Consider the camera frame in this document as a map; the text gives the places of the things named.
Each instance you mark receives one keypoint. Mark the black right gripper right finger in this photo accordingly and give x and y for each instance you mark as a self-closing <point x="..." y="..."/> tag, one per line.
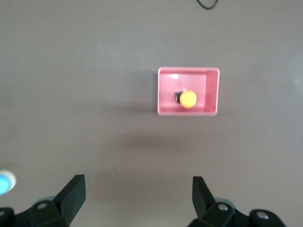
<point x="203" y="201"/>

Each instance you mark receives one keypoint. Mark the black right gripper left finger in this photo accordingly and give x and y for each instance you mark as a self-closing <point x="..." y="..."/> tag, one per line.
<point x="71" y="198"/>

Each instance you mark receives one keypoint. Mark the yellow push button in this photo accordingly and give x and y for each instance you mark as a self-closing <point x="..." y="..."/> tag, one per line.
<point x="188" y="99"/>

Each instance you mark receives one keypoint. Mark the blue topped round bell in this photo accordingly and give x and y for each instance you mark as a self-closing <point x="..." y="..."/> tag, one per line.
<point x="6" y="183"/>

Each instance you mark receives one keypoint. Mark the pink plastic box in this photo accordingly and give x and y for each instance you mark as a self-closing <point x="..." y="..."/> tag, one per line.
<point x="210" y="94"/>

